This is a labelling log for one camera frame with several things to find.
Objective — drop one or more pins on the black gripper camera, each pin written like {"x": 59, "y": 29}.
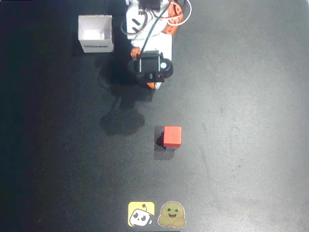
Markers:
{"x": 149, "y": 65}

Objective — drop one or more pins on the white open cardboard box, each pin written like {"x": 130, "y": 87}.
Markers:
{"x": 95, "y": 33}

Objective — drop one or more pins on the white and orange robot arm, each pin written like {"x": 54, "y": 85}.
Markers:
{"x": 138, "y": 21}

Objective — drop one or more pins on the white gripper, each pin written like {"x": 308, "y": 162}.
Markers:
{"x": 154, "y": 85}

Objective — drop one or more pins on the red cube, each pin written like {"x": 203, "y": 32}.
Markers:
{"x": 172, "y": 135}

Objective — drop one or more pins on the blue cube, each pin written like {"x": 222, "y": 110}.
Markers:
{"x": 170, "y": 148}

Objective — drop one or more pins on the smiling hugging face sticker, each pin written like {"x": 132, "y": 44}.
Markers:
{"x": 171, "y": 214}

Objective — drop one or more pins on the yellow robot face sticker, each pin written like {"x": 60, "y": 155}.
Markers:
{"x": 141, "y": 213}

